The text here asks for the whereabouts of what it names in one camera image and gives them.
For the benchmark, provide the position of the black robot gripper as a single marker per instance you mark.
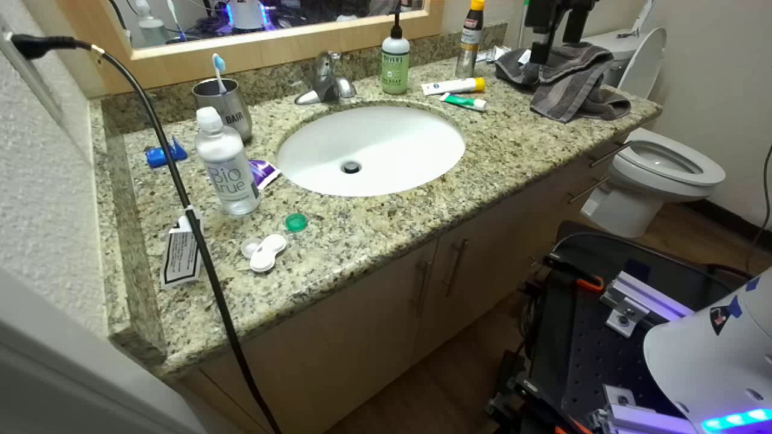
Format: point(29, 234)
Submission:
point(542, 16)

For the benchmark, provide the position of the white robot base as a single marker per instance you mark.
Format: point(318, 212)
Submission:
point(714, 365)

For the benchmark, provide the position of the grey towel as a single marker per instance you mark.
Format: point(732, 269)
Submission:
point(567, 84)

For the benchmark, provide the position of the grey spray can yellow cap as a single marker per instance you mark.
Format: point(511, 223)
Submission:
point(471, 32)

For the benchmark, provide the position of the white yellow toothpaste tube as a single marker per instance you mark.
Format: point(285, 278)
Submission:
point(454, 84)

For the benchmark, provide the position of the green white small tube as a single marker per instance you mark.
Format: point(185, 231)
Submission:
point(463, 101)

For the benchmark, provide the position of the white toilet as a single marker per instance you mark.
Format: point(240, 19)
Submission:
point(650, 169)

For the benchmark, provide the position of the green soap pump bottle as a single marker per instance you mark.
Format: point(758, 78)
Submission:
point(394, 58)

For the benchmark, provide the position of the white oval sink basin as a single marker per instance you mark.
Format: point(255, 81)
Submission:
point(370, 149)

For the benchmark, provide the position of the chrome sink faucet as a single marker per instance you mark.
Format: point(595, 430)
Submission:
point(329, 84)

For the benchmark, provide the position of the green lens case cap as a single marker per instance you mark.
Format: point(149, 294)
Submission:
point(295, 223)

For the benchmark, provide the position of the purple white packet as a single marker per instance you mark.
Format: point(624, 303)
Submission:
point(263, 174)

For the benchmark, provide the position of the black robot cart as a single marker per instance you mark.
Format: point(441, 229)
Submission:
point(571, 370)

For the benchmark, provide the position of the white blue toothbrush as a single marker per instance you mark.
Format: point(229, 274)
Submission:
point(217, 65)

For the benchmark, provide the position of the clear contact solution bottle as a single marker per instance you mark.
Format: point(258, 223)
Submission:
point(220, 149)

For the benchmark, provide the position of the grey metal cup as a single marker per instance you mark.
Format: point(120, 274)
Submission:
point(224, 96)

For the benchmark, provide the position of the white contact lens case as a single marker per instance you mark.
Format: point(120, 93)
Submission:
point(263, 253)

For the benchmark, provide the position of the wood framed mirror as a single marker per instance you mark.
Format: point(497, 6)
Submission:
point(160, 65)

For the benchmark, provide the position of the wooden vanity cabinet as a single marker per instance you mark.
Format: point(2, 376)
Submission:
point(371, 286)

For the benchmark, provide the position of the blue plastic item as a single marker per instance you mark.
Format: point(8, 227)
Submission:
point(156, 157)

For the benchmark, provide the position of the white cable warning tag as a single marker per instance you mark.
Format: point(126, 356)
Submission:
point(182, 259)

